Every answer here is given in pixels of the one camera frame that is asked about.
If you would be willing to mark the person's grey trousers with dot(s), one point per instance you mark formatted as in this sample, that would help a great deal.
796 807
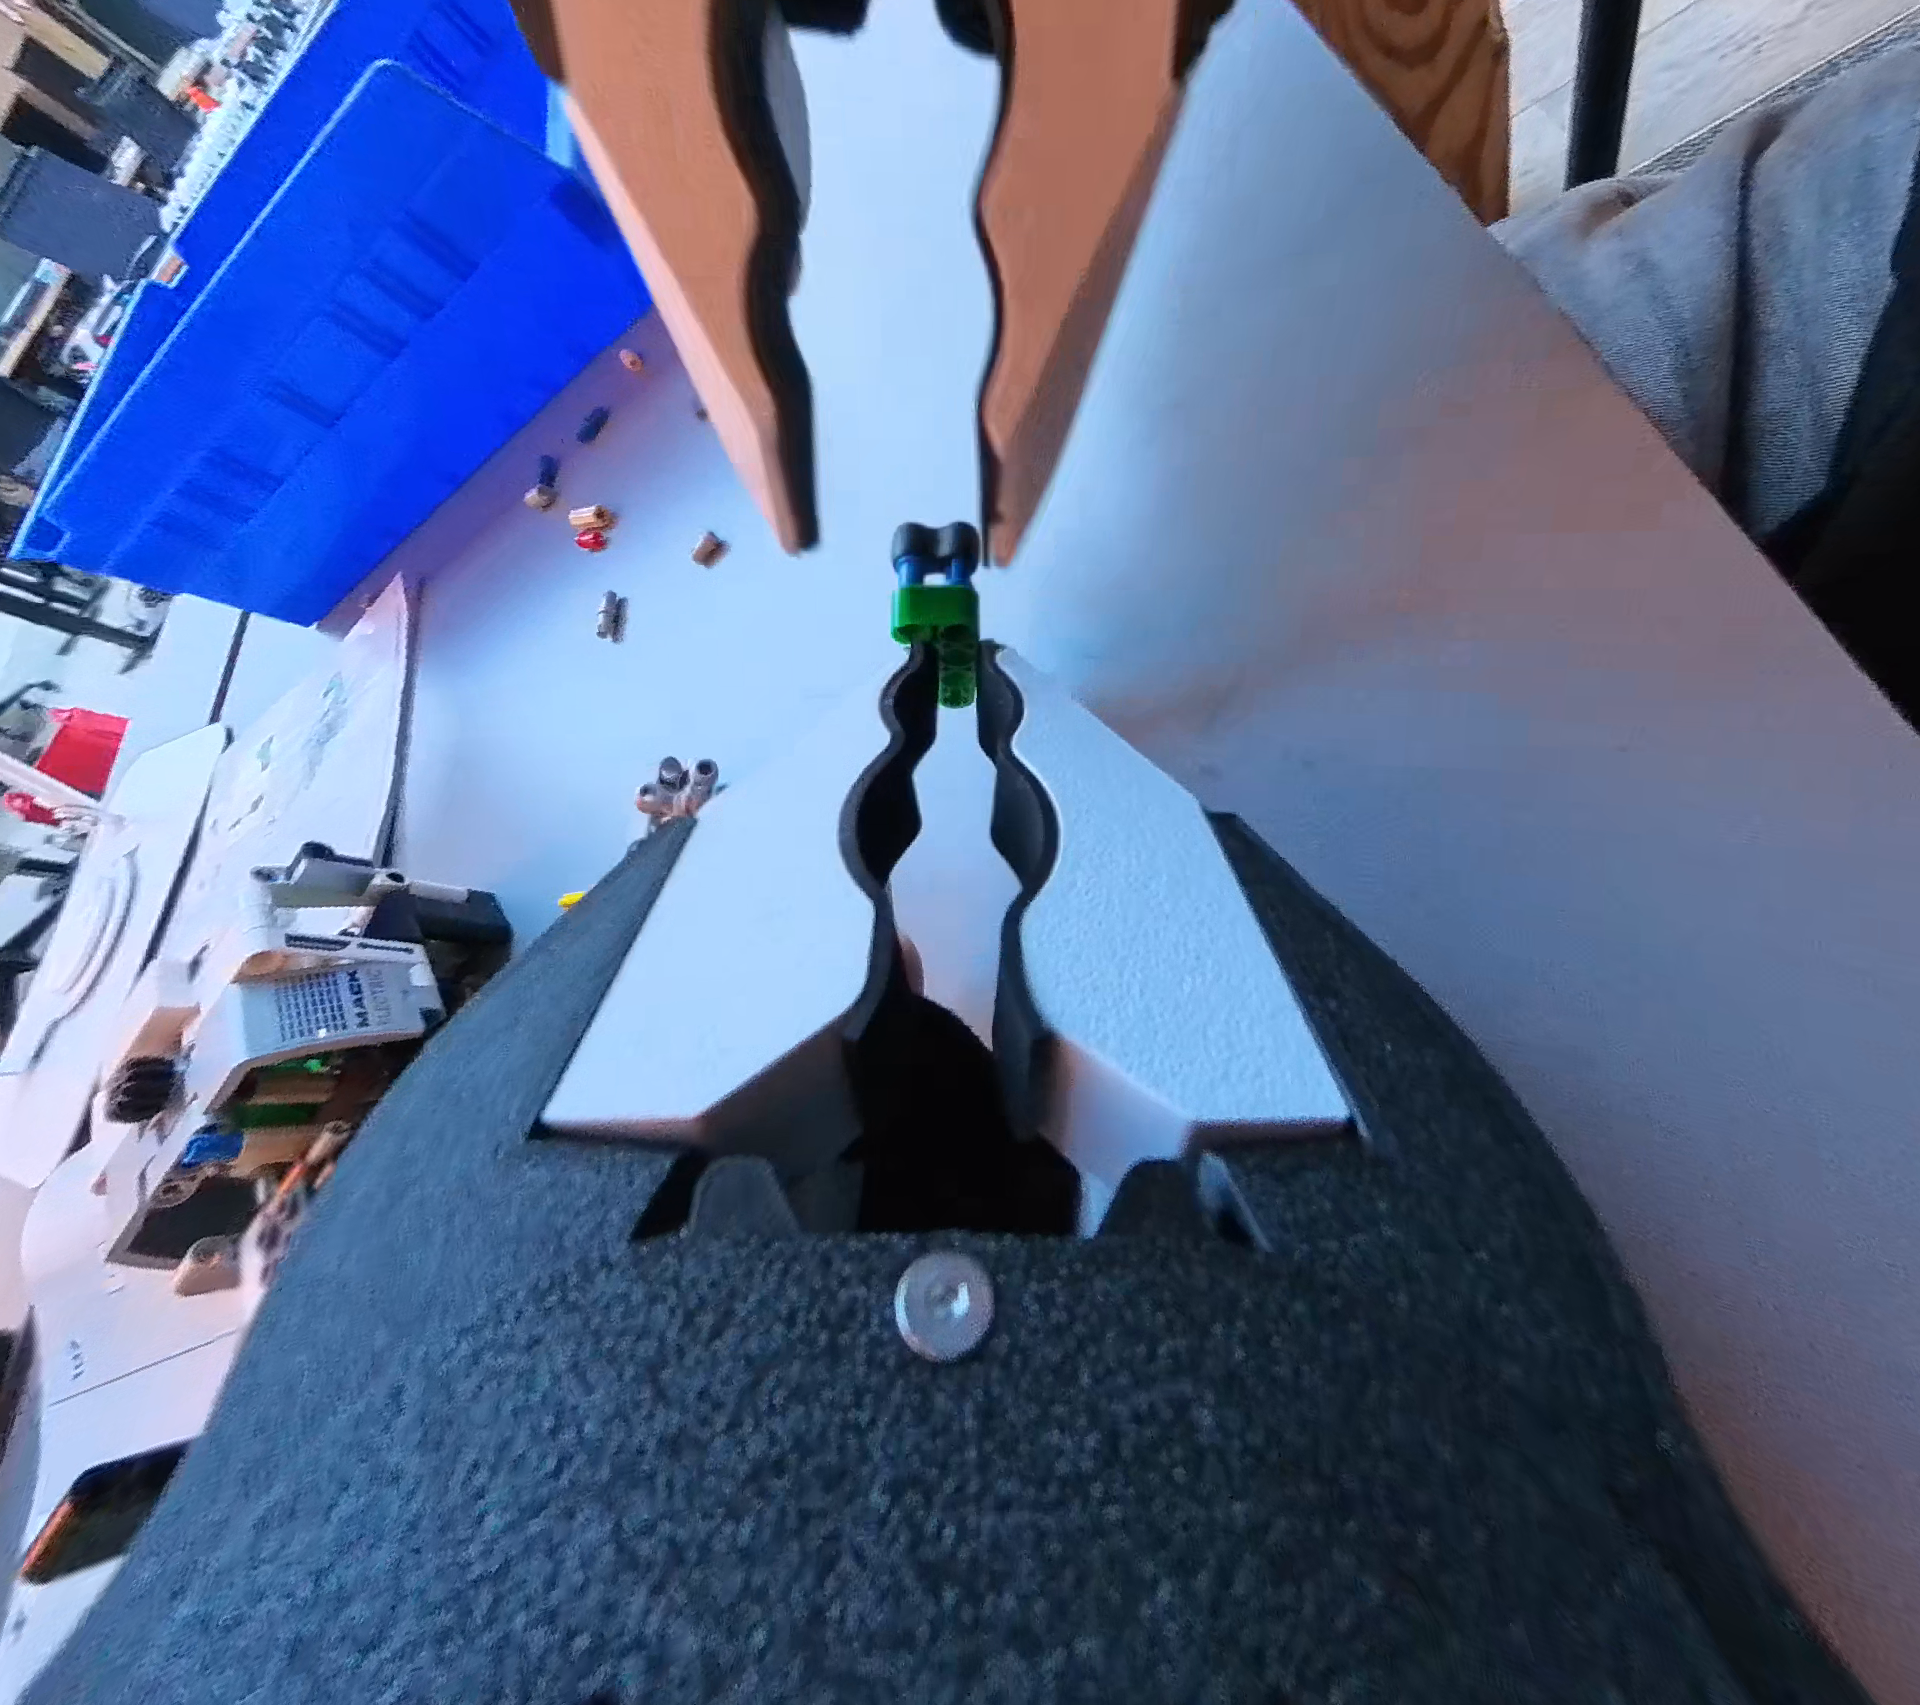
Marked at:
1725 281

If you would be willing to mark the wooden pillar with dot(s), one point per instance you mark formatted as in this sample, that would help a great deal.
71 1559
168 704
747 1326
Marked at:
1381 10

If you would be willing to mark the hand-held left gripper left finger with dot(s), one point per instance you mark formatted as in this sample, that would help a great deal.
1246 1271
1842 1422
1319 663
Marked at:
705 956

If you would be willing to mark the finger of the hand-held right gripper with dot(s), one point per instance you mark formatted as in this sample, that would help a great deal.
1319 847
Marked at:
631 10
1094 10

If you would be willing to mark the red toolbox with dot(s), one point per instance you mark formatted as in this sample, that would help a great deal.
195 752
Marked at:
75 746

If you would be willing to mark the lego instruction booklet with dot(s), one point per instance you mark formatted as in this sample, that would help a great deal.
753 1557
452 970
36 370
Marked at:
323 715

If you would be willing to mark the dark flat device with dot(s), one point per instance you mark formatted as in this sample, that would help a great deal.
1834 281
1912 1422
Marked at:
90 1510

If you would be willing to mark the scattered loose lego pieces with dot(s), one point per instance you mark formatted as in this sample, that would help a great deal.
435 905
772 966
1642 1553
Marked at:
591 516

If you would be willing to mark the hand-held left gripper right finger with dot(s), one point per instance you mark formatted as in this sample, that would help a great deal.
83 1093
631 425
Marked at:
1171 956

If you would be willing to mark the blue plastic bin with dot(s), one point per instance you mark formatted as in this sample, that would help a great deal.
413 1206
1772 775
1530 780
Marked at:
374 355
435 10

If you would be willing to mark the partly built lego truck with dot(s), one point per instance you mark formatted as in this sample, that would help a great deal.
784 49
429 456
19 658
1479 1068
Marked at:
300 1002

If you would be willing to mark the green lego beam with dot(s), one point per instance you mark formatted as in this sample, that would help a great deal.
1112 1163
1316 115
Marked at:
931 616

